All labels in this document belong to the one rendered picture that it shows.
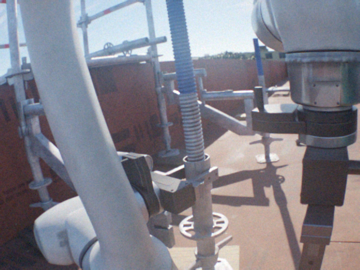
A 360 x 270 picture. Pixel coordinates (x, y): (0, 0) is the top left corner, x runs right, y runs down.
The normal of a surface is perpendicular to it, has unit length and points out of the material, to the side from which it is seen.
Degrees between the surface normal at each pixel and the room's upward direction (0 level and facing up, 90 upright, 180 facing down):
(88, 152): 74
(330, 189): 90
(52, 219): 26
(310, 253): 120
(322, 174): 90
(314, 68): 90
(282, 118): 90
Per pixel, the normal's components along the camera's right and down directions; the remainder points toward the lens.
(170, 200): -0.71, 0.26
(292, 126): -0.55, 0.26
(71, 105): 0.39, -0.13
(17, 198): 0.87, 0.00
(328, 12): -0.34, 0.35
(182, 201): 0.69, 0.07
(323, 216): -0.13, -0.96
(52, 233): 0.11, -0.48
